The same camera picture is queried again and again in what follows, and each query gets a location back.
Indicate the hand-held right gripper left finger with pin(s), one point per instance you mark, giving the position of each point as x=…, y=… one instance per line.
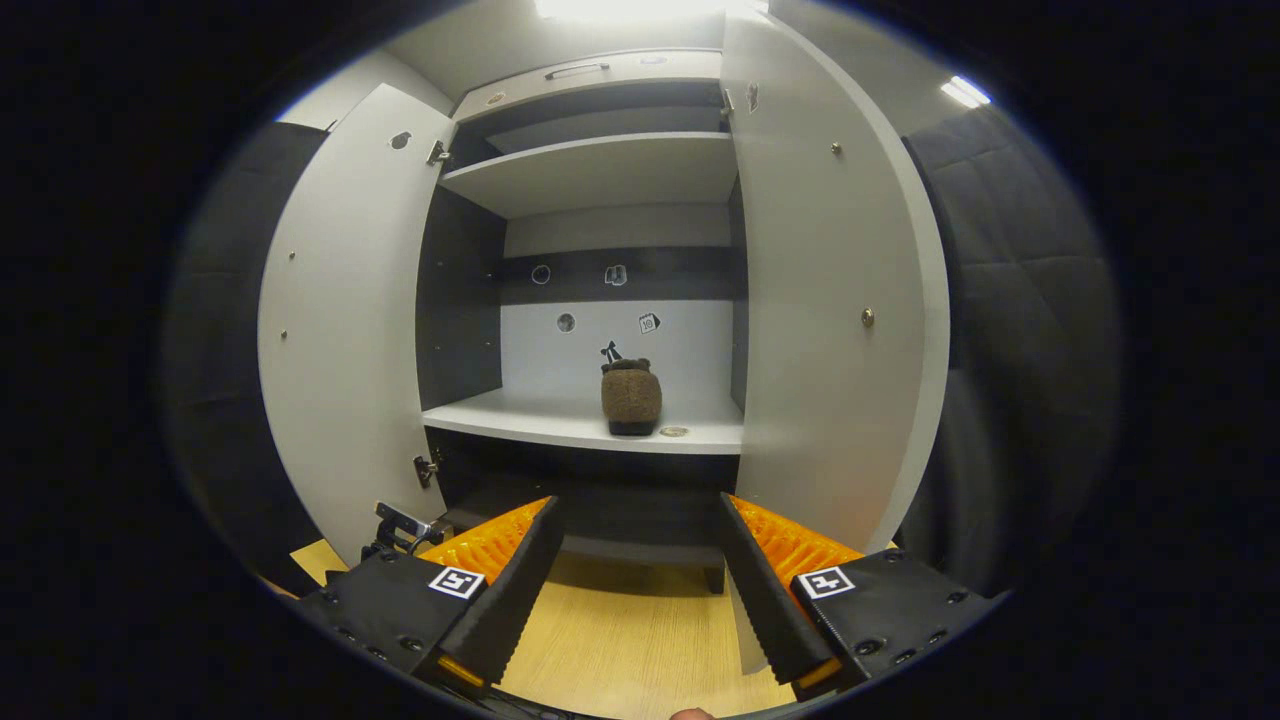
x=515, y=590

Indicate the brown fuzzy shoe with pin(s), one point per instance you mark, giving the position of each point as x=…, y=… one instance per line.
x=631, y=400

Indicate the grey shoe cabinet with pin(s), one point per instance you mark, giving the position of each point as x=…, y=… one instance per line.
x=590, y=170

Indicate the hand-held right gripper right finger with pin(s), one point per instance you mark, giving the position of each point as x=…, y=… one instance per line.
x=770, y=600

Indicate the black quilted cloth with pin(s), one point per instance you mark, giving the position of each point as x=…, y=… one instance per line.
x=230, y=350
x=1030, y=330

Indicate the small ceiling light panel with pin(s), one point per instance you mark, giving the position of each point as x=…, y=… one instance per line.
x=965, y=92

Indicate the large ceiling light panel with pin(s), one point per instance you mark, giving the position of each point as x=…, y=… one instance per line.
x=640, y=6

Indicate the grey cabinet door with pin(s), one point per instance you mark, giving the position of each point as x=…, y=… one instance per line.
x=830, y=380
x=345, y=330

